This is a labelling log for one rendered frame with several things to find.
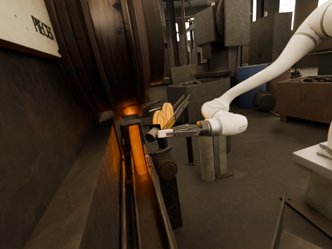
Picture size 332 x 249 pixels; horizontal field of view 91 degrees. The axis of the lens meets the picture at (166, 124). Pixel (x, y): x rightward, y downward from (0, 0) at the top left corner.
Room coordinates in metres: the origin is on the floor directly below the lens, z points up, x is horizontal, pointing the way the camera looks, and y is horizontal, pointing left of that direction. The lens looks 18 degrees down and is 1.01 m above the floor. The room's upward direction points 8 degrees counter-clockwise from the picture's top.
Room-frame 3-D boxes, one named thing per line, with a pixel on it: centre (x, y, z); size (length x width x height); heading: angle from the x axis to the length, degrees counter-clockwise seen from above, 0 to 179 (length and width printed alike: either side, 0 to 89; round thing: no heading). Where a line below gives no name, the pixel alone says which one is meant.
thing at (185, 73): (4.94, -0.88, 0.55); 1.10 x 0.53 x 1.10; 31
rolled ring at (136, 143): (0.56, 0.12, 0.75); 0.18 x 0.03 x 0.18; 10
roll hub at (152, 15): (0.58, 0.02, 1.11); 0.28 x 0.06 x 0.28; 11
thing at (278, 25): (4.88, -3.14, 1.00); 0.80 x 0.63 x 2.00; 16
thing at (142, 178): (0.58, 0.12, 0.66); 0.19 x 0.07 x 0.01; 11
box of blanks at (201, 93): (3.21, -0.66, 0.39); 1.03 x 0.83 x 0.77; 116
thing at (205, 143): (1.30, -0.32, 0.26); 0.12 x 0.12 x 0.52
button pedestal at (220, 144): (1.37, -0.47, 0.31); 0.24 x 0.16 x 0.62; 11
